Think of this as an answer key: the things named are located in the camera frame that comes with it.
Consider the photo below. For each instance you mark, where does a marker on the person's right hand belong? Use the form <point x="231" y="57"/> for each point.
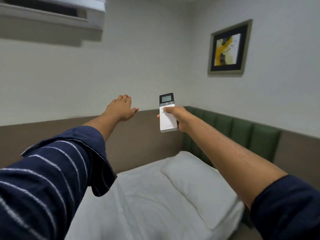
<point x="182" y="119"/>

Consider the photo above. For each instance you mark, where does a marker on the person's left hand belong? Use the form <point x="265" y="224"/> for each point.
<point x="120" y="108"/>

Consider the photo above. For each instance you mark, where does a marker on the person's left thumb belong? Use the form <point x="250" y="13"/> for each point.
<point x="134" y="111"/>

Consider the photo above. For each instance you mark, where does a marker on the person's right thumb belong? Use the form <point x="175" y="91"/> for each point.
<point x="170" y="109"/>

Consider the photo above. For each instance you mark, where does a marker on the white remote control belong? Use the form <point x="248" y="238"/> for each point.
<point x="167" y="114"/>

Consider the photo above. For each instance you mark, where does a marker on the person's right forearm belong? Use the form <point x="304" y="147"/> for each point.
<point x="230" y="157"/>

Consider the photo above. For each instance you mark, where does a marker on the person's left forearm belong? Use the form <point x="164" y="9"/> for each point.
<point x="103" y="123"/>

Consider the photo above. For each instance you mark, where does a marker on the green padded headboard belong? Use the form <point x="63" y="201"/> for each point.
<point x="240" y="133"/>

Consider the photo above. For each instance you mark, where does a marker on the white pillow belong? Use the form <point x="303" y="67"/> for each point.
<point x="200" y="182"/>

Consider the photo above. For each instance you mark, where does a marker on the framed abstract picture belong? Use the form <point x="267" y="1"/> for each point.
<point x="228" y="48"/>

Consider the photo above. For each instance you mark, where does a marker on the white bed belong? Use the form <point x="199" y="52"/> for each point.
<point x="150" y="204"/>

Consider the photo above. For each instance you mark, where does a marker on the navy striped left sleeve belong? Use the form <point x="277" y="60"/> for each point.
<point x="50" y="179"/>

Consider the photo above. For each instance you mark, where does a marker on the white air conditioner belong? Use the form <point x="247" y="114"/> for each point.
<point x="53" y="12"/>

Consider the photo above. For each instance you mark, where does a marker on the navy right sleeve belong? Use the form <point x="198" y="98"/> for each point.
<point x="287" y="209"/>

